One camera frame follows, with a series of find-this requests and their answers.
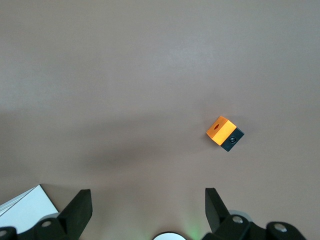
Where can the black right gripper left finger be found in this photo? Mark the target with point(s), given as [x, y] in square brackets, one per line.
[67, 220]

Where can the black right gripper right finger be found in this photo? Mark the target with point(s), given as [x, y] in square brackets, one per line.
[225, 227]

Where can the white drawer cabinet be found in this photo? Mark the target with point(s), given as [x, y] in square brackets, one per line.
[27, 210]

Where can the orange box with black base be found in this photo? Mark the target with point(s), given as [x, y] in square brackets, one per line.
[221, 131]

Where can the brown paper table cover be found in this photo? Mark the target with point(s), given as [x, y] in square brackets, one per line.
[125, 75]

